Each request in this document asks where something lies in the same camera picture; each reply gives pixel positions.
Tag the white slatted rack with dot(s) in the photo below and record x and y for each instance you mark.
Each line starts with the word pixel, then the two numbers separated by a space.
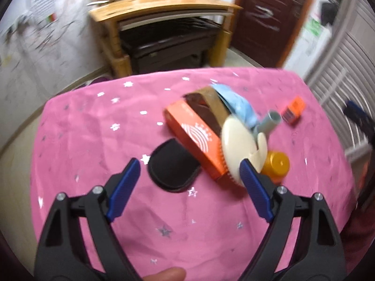
pixel 339 64

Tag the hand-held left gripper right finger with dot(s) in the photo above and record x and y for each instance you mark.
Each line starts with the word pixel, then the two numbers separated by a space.
pixel 256 190

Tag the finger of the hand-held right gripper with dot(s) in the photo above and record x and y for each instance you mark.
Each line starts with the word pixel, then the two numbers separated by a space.
pixel 356 111

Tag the dark brown door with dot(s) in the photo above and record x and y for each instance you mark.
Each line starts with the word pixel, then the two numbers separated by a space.
pixel 272 20

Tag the person's left hand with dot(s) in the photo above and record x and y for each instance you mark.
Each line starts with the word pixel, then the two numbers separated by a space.
pixel 167 275

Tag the dark snack packet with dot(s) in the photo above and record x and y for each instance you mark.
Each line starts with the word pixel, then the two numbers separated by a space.
pixel 211 108

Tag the large orange box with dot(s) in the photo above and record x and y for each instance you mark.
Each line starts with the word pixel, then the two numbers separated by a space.
pixel 187 128

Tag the black round pad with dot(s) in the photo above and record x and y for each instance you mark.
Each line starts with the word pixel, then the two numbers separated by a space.
pixel 172 166

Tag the pink star-print tablecloth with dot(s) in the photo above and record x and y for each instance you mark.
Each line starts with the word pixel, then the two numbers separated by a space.
pixel 96 140

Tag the grey keyboard tray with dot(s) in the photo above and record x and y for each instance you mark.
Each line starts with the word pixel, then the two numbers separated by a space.
pixel 175 17

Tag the small orange box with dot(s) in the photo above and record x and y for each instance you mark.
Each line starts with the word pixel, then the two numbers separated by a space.
pixel 294 109

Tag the wooden desk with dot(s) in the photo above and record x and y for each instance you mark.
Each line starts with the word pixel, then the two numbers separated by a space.
pixel 158 5

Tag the black leather bench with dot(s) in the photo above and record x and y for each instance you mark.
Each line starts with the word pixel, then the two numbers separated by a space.
pixel 170 44

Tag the purple object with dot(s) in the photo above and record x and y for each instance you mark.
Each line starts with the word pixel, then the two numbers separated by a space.
pixel 100 81

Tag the grey tube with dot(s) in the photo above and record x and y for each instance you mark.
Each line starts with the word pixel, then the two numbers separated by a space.
pixel 271 121

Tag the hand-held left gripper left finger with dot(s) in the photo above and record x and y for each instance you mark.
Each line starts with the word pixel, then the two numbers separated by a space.
pixel 124 187

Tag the cream round brush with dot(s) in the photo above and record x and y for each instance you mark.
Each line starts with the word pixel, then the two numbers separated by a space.
pixel 235 143

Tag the orange plastic bottle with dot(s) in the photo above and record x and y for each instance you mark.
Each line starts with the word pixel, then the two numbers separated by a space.
pixel 277 164

